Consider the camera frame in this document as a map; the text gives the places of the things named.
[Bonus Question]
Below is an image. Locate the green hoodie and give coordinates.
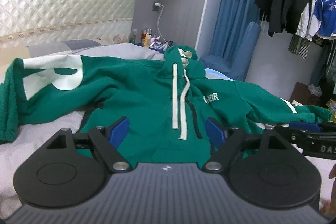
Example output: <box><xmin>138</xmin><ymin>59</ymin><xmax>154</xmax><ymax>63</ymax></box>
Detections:
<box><xmin>0</xmin><ymin>46</ymin><xmax>332</xmax><ymax>169</ymax></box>

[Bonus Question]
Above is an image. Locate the beige pillow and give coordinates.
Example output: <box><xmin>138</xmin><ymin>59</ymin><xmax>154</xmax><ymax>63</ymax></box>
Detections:
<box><xmin>0</xmin><ymin>44</ymin><xmax>31</xmax><ymax>67</ymax></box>

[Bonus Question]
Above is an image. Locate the striped hanging garment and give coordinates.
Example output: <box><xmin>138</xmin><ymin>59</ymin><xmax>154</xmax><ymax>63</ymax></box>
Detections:
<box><xmin>287</xmin><ymin>35</ymin><xmax>312</xmax><ymax>58</ymax></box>

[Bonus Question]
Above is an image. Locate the cluster of small bottles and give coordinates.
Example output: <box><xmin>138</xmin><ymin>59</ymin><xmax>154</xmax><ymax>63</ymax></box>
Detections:
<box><xmin>142</xmin><ymin>28</ymin><xmax>174</xmax><ymax>53</ymax></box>

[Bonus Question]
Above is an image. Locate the blue curtain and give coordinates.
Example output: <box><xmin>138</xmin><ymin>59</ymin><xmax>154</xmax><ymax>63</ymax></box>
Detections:
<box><xmin>210</xmin><ymin>0</ymin><xmax>263</xmax><ymax>75</ymax></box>

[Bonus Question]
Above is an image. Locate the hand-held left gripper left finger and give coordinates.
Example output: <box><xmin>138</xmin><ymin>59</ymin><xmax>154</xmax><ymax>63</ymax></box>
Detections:
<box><xmin>46</xmin><ymin>116</ymin><xmax>132</xmax><ymax>173</ymax></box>

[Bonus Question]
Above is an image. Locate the grey pillow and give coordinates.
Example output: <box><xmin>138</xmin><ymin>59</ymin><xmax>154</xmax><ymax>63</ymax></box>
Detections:
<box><xmin>28</xmin><ymin>39</ymin><xmax>104</xmax><ymax>58</ymax></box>

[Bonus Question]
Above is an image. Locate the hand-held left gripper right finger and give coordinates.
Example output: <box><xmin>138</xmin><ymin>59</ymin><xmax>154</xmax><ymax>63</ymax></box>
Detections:
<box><xmin>204</xmin><ymin>116</ymin><xmax>290</xmax><ymax>172</ymax></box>

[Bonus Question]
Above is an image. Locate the light blue sheet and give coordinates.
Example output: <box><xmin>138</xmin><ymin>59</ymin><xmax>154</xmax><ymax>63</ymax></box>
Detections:
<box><xmin>203</xmin><ymin>68</ymin><xmax>235</xmax><ymax>82</ymax></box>

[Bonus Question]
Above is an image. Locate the person's right hand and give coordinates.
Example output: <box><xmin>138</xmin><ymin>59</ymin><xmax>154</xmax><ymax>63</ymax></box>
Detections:
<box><xmin>319</xmin><ymin>163</ymin><xmax>336</xmax><ymax>222</ymax></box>

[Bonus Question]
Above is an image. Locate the white charging cable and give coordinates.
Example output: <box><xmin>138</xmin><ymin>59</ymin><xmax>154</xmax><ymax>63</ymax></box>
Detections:
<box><xmin>157</xmin><ymin>5</ymin><xmax>169</xmax><ymax>44</ymax></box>

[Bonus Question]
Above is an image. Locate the white hanging garment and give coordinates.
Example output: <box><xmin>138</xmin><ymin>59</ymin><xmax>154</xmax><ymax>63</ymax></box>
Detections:
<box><xmin>294</xmin><ymin>0</ymin><xmax>322</xmax><ymax>40</ymax></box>

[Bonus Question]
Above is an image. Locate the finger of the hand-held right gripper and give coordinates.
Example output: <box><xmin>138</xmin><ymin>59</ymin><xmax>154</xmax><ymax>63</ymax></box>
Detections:
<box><xmin>274</xmin><ymin>126</ymin><xmax>315</xmax><ymax>154</ymax></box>
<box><xmin>288</xmin><ymin>121</ymin><xmax>336</xmax><ymax>134</ymax></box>

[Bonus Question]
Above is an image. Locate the blue covered chair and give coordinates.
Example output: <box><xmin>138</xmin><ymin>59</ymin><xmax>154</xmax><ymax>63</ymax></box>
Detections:
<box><xmin>200</xmin><ymin>21</ymin><xmax>261</xmax><ymax>82</ymax></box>

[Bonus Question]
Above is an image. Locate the grey cabinet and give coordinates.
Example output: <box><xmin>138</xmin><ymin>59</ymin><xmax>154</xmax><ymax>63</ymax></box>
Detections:
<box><xmin>133</xmin><ymin>0</ymin><xmax>224</xmax><ymax>60</ymax></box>

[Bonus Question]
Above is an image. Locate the blue tray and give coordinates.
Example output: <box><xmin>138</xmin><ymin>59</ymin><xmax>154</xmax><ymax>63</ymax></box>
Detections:
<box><xmin>149</xmin><ymin>44</ymin><xmax>169</xmax><ymax>54</ymax></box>

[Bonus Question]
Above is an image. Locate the blue sports jersey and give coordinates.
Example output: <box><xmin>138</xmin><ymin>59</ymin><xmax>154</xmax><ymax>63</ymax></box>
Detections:
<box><xmin>314</xmin><ymin>0</ymin><xmax>336</xmax><ymax>37</ymax></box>

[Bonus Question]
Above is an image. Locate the stack of books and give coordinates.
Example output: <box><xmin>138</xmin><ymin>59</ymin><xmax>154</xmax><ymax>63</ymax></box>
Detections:
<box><xmin>325</xmin><ymin>98</ymin><xmax>336</xmax><ymax>123</ymax></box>

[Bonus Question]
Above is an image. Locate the brown box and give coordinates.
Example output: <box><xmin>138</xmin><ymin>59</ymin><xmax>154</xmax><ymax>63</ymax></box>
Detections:
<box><xmin>290</xmin><ymin>82</ymin><xmax>320</xmax><ymax>109</ymax></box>

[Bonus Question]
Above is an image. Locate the grey blanket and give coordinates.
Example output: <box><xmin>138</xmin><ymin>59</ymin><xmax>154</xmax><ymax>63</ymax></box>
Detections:
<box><xmin>0</xmin><ymin>42</ymin><xmax>336</xmax><ymax>217</ymax></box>

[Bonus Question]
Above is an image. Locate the clear plastic bag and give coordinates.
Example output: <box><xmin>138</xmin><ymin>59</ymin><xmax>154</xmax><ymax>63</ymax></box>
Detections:
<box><xmin>308</xmin><ymin>84</ymin><xmax>322</xmax><ymax>97</ymax></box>

